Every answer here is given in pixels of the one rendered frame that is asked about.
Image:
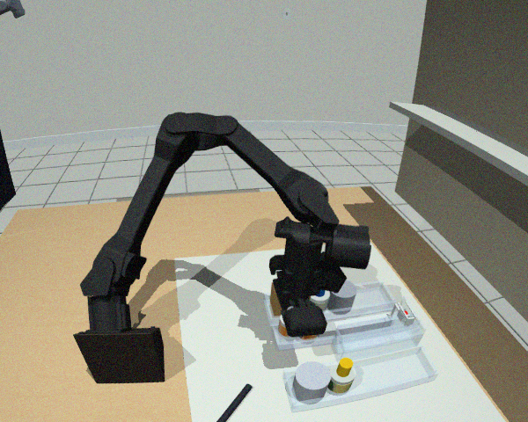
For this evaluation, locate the brown rectangular block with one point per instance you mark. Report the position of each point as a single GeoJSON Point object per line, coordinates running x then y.
{"type": "Point", "coordinates": [276, 307]}

